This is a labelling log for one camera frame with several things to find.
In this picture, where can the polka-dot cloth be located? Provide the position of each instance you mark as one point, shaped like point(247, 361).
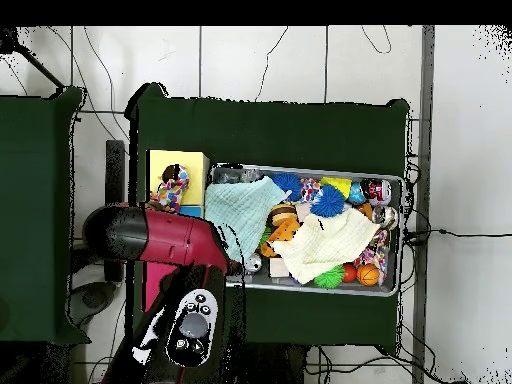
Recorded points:
point(374, 256)
point(174, 188)

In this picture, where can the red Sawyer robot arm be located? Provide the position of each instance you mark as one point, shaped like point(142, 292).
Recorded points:
point(172, 240)

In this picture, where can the wooden three-hole box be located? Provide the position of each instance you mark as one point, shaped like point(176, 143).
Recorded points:
point(196, 176)

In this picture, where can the shallow mesh bin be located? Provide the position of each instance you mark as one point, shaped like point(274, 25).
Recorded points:
point(394, 280)

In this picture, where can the mint green waffle cloth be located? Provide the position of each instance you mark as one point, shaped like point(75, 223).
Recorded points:
point(240, 204)

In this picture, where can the toy burger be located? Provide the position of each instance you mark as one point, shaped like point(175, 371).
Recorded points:
point(282, 214)

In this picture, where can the blue spiky ball with eyes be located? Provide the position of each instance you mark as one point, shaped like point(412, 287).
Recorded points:
point(328, 200)

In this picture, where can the cream waffle cloth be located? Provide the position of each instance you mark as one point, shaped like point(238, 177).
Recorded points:
point(328, 244)

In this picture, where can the dark green table cloth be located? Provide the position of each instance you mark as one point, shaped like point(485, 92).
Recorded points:
point(280, 132)

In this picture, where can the yellow foam wedge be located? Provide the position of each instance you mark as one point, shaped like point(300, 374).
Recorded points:
point(338, 184)

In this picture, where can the green spiky ball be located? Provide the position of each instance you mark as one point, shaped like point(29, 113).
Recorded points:
point(330, 276)

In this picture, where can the crushed soda can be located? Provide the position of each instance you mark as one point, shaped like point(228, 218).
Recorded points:
point(376, 192)

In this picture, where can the black upright bar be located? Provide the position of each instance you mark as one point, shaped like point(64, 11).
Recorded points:
point(114, 172)

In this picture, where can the dark green side table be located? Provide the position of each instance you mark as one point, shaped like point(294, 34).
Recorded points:
point(36, 200)

